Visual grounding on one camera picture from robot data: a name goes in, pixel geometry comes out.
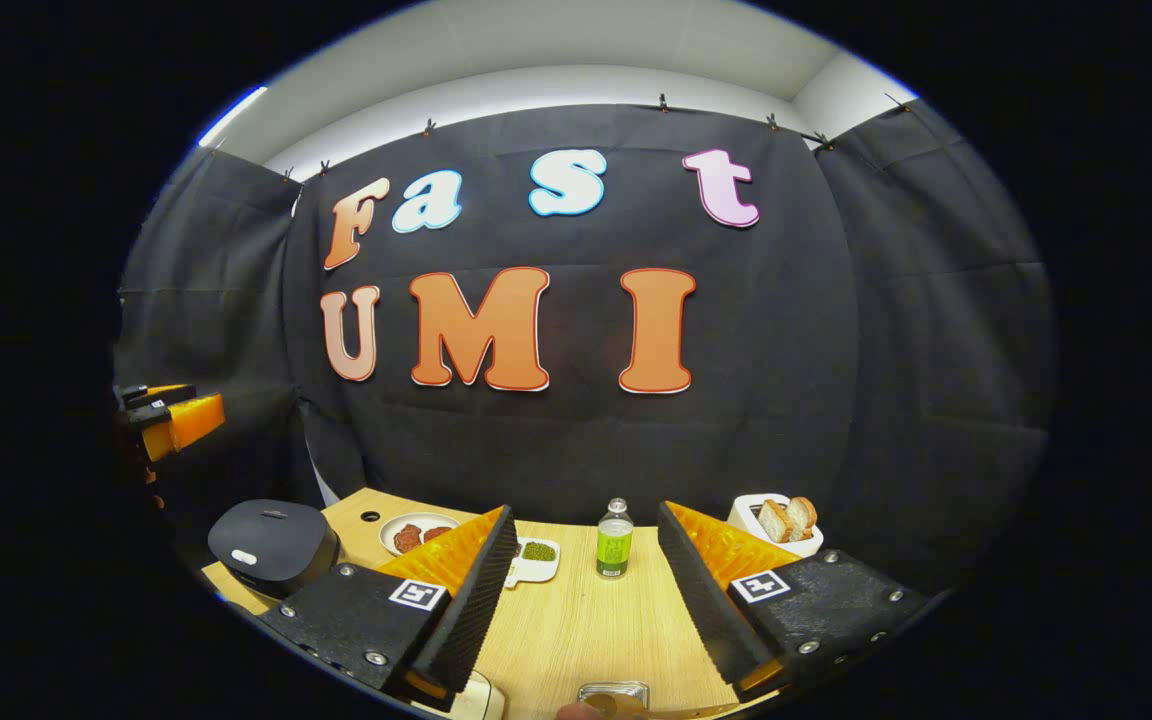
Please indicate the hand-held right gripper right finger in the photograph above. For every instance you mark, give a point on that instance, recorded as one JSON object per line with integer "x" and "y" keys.
{"x": 706, "y": 610}

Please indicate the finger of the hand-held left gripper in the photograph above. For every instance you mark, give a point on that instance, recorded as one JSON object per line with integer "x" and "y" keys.
{"x": 161, "y": 393}
{"x": 191, "y": 425}

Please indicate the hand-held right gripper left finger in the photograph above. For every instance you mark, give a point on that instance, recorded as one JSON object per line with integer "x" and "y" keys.
{"x": 476, "y": 610}

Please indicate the dark grey rice cooker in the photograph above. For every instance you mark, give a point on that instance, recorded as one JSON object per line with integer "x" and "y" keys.
{"x": 271, "y": 545}

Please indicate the white divided dish with beans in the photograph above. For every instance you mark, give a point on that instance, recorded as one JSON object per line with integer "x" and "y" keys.
{"x": 538, "y": 555}

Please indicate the white container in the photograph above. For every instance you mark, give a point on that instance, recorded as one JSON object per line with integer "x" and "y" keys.
{"x": 476, "y": 700}

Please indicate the white plate with red meat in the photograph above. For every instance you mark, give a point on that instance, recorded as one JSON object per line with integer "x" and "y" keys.
{"x": 416, "y": 535}

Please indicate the white toaster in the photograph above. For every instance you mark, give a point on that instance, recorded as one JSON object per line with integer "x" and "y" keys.
{"x": 746, "y": 515}

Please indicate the green label drink bottle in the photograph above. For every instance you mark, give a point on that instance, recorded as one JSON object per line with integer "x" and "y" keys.
{"x": 615, "y": 545}

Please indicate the black backdrop cloth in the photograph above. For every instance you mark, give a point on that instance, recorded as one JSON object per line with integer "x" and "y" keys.
{"x": 586, "y": 450}

